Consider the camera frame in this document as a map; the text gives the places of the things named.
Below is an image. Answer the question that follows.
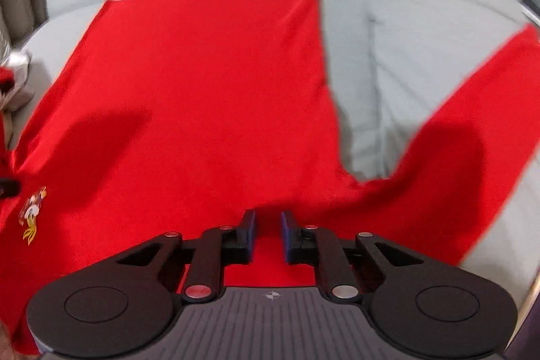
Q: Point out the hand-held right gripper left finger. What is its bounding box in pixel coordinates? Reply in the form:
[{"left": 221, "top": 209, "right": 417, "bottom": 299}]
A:
[{"left": 110, "top": 209, "right": 257, "bottom": 304}]

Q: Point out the white satin garment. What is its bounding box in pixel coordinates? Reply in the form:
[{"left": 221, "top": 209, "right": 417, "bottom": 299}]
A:
[{"left": 0, "top": 23, "right": 33, "bottom": 112}]

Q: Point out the grey fabric cushion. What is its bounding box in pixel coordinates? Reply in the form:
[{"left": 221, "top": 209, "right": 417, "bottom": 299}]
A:
[{"left": 365, "top": 0, "right": 540, "bottom": 302}]

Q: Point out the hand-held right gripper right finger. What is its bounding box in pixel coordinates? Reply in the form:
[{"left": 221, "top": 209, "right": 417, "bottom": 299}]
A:
[{"left": 281, "top": 210, "right": 428, "bottom": 304}]

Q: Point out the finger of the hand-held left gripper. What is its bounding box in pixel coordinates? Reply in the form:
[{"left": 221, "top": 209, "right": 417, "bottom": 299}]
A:
[{"left": 0, "top": 179, "right": 22, "bottom": 198}]

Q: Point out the red cartoon print t-shirt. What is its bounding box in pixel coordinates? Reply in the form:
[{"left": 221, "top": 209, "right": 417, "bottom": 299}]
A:
[{"left": 0, "top": 0, "right": 540, "bottom": 358}]

